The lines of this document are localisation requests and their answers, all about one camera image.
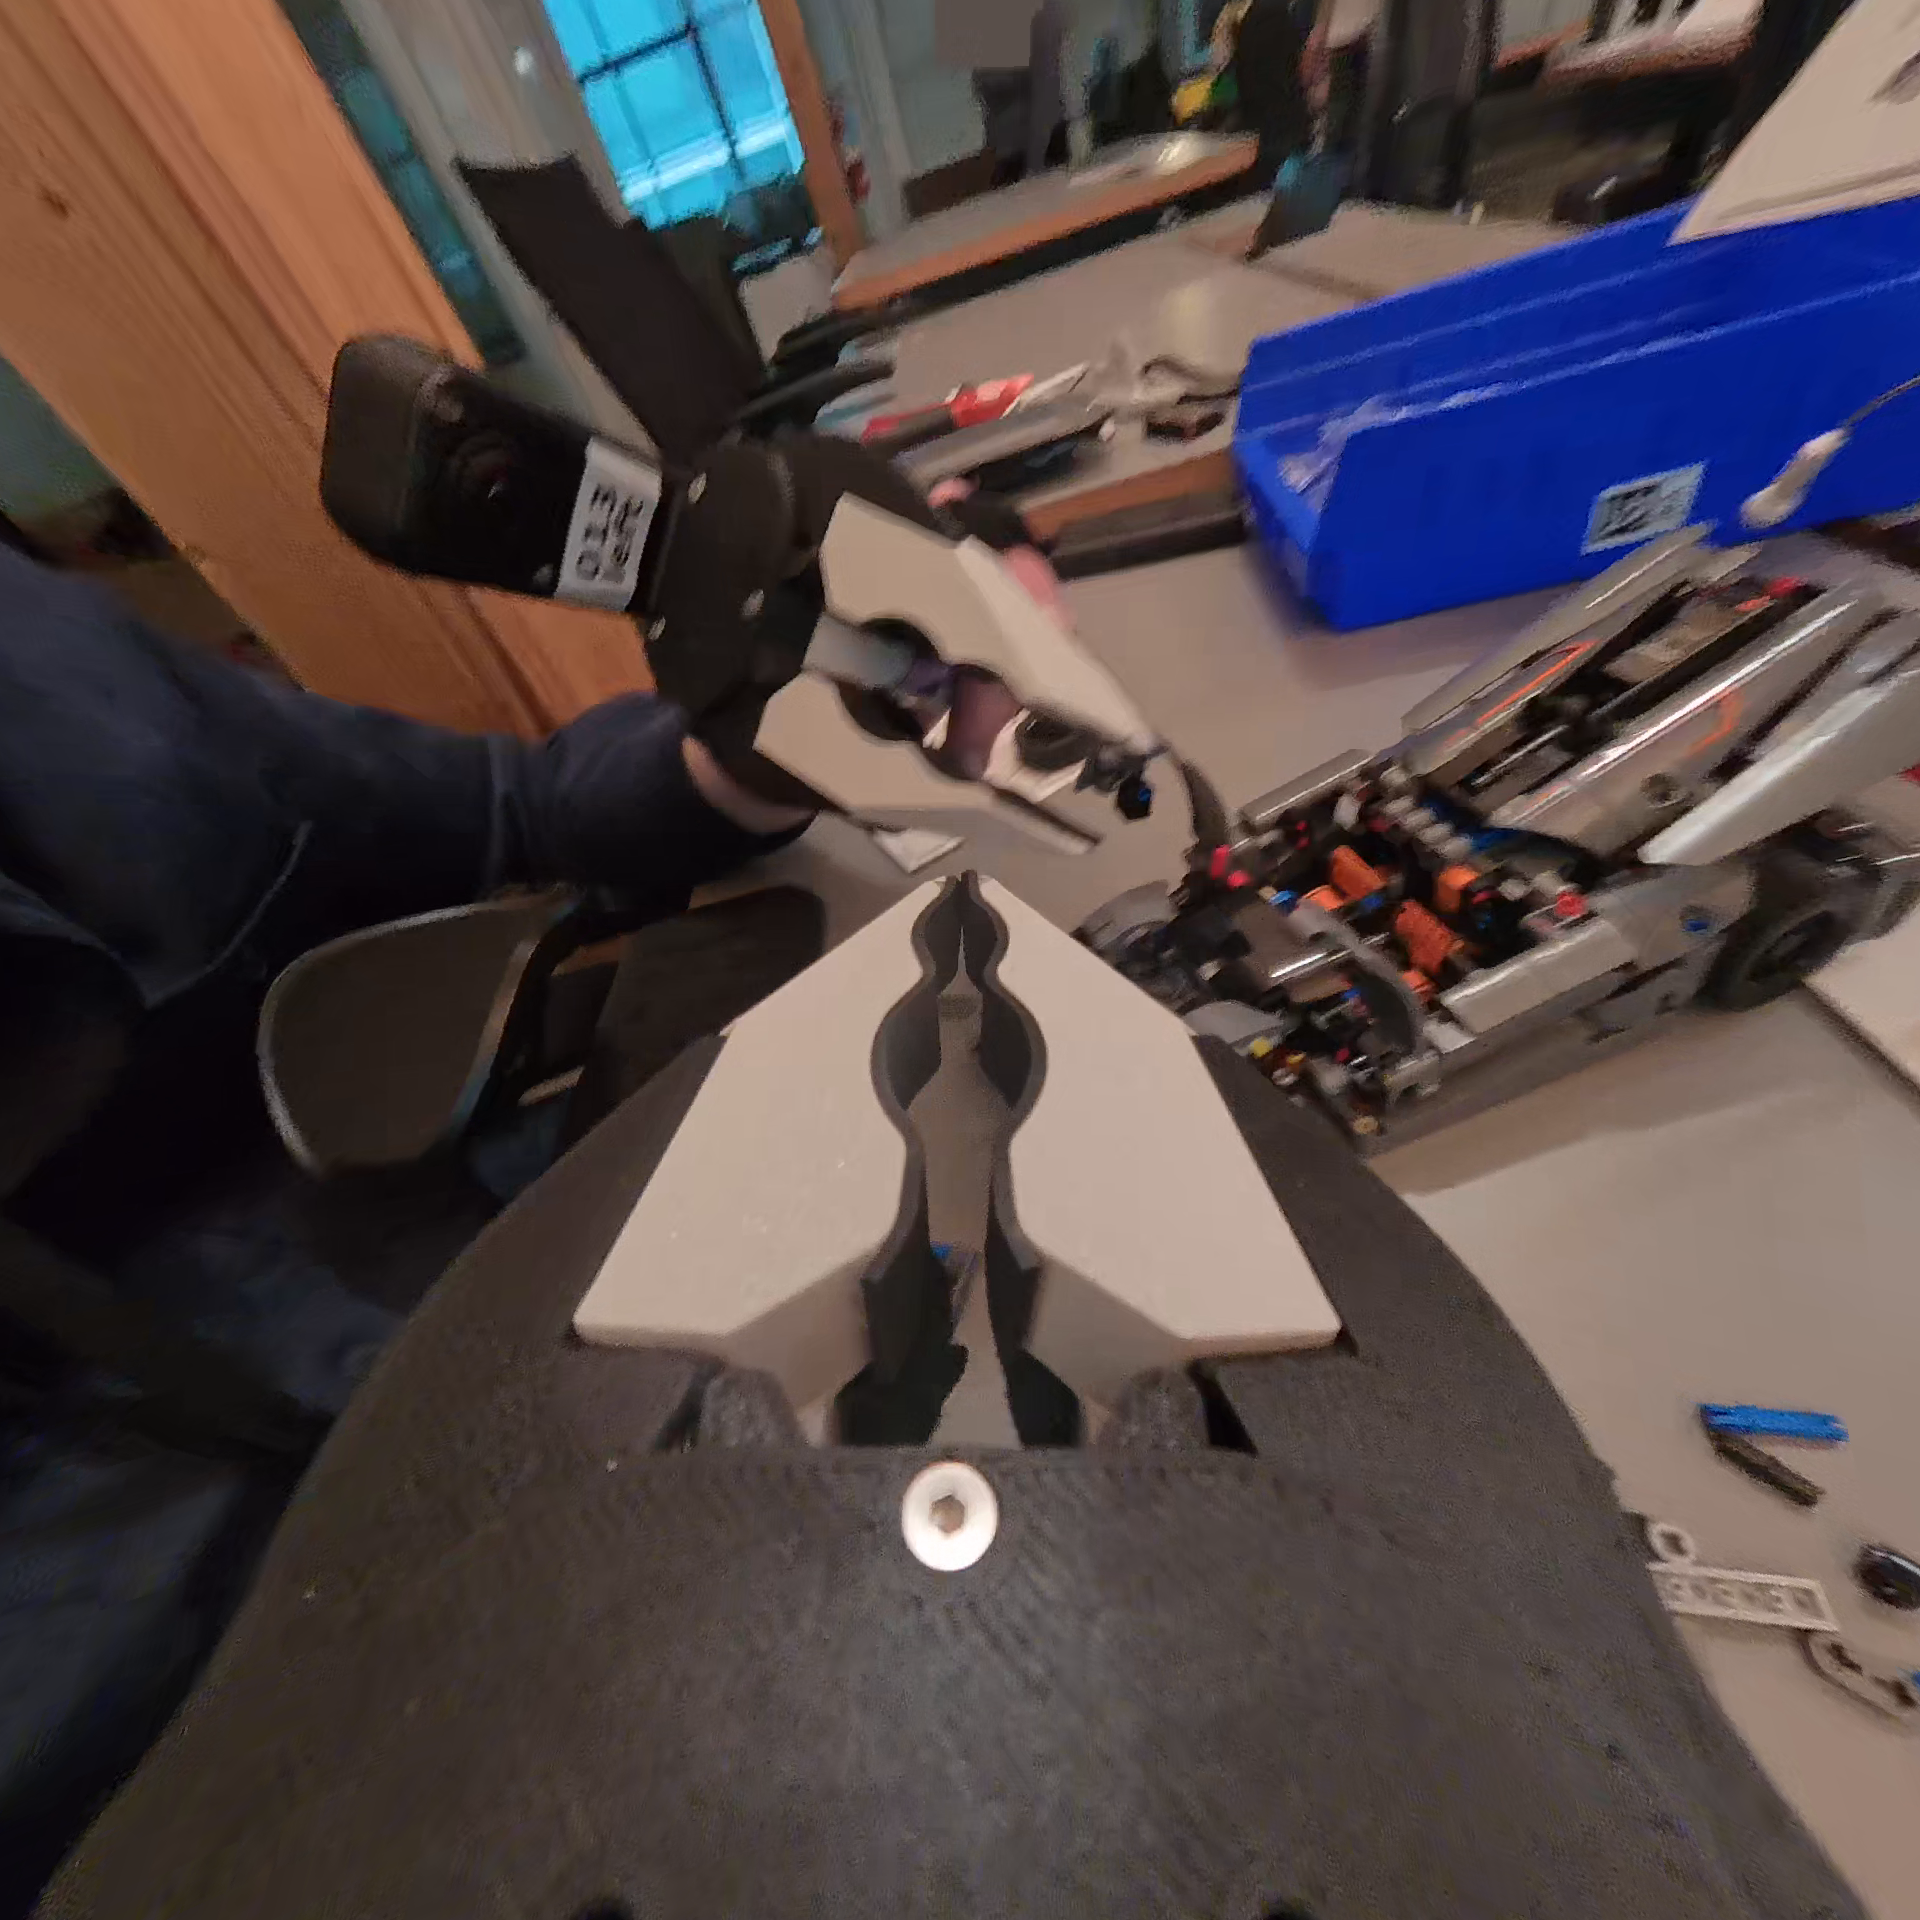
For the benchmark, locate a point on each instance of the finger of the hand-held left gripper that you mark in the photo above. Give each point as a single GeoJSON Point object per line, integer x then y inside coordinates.
{"type": "Point", "coordinates": [843, 769]}
{"type": "Point", "coordinates": [968, 587]}

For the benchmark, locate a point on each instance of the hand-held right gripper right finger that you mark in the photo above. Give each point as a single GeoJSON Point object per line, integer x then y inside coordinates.
{"type": "Point", "coordinates": [1185, 1200]}

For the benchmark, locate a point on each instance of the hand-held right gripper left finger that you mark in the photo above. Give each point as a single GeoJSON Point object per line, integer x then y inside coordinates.
{"type": "Point", "coordinates": [733, 1200]}

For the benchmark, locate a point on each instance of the grey lego car model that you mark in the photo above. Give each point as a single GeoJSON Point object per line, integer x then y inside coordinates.
{"type": "Point", "coordinates": [1502, 903]}

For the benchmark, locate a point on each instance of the person's left forearm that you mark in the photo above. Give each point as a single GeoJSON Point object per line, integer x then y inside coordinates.
{"type": "Point", "coordinates": [568, 792]}

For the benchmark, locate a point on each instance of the scattered small lego parts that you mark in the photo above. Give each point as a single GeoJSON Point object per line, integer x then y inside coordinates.
{"type": "Point", "coordinates": [1757, 1602]}

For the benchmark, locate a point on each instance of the person's left hand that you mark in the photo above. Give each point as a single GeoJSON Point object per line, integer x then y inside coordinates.
{"type": "Point", "coordinates": [971, 721]}

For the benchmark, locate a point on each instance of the red black hand tool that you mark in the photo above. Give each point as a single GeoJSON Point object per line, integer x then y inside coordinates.
{"type": "Point", "coordinates": [982, 403]}

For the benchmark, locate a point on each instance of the wood edged background table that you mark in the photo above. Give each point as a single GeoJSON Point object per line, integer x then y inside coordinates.
{"type": "Point", "coordinates": [1167, 512]}

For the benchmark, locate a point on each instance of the black chair armrest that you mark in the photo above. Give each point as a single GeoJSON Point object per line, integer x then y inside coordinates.
{"type": "Point", "coordinates": [392, 1030]}

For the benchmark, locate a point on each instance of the wooden background desk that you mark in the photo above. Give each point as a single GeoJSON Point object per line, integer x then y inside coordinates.
{"type": "Point", "coordinates": [1054, 208]}

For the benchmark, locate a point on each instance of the crumpled clear plastic bags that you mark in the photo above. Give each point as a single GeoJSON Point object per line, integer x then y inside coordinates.
{"type": "Point", "coordinates": [1346, 432]}

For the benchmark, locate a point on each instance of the large window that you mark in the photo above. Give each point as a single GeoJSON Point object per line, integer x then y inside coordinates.
{"type": "Point", "coordinates": [677, 92]}

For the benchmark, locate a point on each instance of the blue plastic bin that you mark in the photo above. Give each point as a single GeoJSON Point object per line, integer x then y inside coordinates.
{"type": "Point", "coordinates": [1502, 376]}

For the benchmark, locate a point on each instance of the open instruction booklet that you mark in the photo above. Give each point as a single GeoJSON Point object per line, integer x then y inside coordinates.
{"type": "Point", "coordinates": [1829, 124]}

